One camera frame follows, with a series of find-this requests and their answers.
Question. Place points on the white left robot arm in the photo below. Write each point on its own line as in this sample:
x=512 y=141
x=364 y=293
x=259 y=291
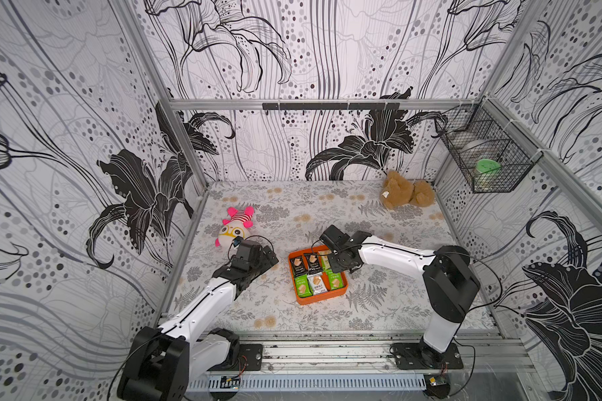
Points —
x=163 y=360

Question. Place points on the white cookie packet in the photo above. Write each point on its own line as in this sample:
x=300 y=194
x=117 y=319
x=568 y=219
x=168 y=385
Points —
x=316 y=283

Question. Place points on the black wire basket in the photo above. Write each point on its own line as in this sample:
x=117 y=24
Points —
x=470 y=134

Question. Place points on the orange storage box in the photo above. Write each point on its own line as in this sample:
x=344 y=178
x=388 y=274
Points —
x=321 y=251

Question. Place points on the white cable duct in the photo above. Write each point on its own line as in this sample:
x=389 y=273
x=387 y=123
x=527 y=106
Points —
x=218 y=383

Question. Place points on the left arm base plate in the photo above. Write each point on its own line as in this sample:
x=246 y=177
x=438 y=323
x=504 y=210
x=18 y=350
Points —
x=246 y=358

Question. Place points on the yellow cookie packet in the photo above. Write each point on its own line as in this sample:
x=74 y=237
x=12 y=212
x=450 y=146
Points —
x=324 y=261

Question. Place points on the green cookie packet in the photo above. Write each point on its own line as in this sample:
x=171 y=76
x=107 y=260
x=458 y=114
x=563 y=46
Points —
x=302 y=287
x=335 y=280

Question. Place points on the green cookie packet top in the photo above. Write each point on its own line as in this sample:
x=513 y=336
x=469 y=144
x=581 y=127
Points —
x=335 y=280

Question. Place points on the green cookie packet bottom-left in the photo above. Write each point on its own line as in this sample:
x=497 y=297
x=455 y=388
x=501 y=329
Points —
x=302 y=287

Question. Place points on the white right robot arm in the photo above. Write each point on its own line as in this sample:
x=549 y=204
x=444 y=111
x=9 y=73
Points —
x=451 y=284

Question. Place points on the green lid cup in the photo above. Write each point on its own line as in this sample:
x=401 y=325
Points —
x=486 y=172

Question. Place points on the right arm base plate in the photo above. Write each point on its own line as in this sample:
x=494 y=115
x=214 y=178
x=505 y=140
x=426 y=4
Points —
x=419 y=356

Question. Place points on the black cookie packet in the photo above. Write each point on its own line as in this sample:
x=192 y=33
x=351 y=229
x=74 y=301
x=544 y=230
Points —
x=298 y=266
x=313 y=263

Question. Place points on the brown teddy bear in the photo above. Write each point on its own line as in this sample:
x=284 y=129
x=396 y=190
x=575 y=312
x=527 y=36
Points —
x=397 y=191

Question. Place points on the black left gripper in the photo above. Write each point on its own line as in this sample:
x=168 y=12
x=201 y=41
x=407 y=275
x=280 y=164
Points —
x=263 y=259

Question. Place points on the pink white plush toy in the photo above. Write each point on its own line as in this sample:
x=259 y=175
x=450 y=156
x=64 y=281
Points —
x=238 y=224

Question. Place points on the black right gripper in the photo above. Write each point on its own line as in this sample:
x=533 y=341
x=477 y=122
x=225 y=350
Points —
x=337 y=259

